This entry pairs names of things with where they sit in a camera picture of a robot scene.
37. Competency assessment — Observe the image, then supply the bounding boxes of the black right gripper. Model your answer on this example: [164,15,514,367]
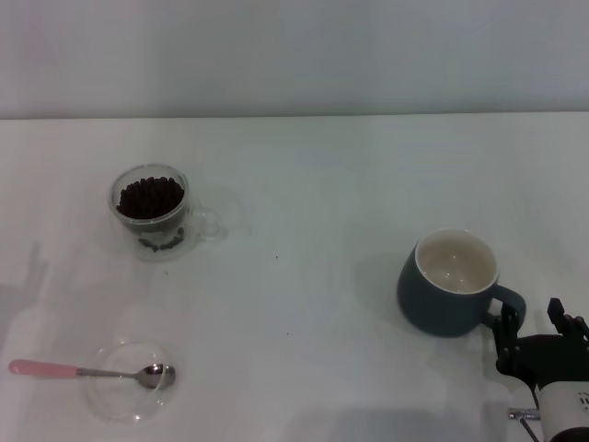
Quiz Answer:
[494,297,589,389]

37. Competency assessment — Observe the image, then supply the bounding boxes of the dark teal ceramic mug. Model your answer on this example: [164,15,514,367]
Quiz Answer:
[397,227,528,339]

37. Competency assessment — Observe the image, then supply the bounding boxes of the clear glass saucer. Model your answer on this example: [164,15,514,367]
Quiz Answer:
[87,338,179,425]

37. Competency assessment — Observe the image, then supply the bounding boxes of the pink-handled metal spoon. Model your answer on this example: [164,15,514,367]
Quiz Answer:
[7,358,178,390]

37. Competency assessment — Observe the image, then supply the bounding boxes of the double-walled clear glass cup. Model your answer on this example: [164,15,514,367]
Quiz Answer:
[108,162,229,264]

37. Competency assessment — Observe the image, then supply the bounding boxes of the dark roasted coffee beans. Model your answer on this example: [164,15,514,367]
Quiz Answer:
[116,176,186,254]

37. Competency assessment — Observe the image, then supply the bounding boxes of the thin wrist cable with connector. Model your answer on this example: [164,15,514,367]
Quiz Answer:
[507,386,543,442]

